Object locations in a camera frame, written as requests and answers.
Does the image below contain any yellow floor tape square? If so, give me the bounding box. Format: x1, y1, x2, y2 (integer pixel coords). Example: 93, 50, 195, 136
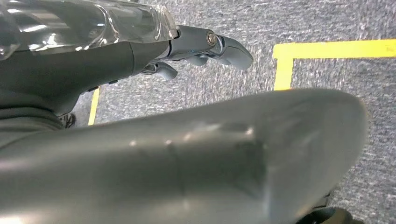
273, 38, 396, 91

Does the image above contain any black left robot foot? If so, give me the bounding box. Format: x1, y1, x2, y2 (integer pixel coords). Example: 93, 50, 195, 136
295, 193, 366, 224

